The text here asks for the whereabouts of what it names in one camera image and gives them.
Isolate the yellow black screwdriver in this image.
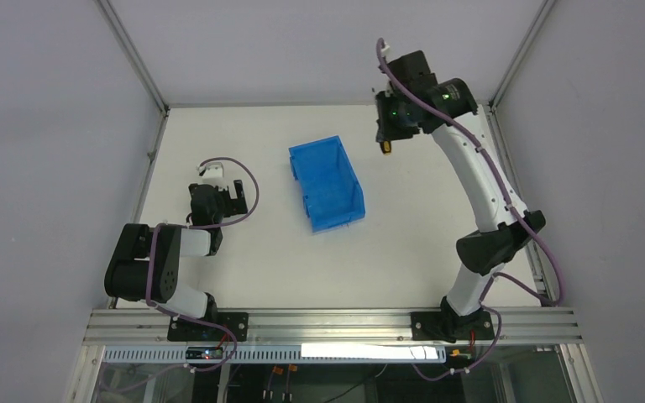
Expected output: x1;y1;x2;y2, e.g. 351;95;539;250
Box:
380;141;392;155

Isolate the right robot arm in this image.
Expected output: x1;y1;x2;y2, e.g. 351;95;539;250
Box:
375;44;546;342

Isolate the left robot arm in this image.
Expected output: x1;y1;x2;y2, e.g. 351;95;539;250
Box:
103;180;249;322

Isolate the blue plastic bin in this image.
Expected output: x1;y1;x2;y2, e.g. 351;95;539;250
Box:
288;136;366;233

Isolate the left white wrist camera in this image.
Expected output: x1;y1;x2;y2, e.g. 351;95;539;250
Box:
197;161;226;187

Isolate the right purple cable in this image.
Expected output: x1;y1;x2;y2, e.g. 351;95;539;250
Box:
376;37;565;383

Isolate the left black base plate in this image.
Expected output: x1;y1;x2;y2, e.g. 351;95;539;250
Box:
166;311;249;342

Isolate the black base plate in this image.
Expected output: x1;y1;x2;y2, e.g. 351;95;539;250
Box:
166;311;249;342
410;309;495;343

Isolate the slotted grey cable duct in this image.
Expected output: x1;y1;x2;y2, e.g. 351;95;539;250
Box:
102;343;447;364

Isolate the aluminium front rail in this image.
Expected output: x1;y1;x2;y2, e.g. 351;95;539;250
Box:
83;307;583;346

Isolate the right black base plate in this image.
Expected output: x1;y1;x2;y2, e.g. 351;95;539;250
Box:
410;309;495;343

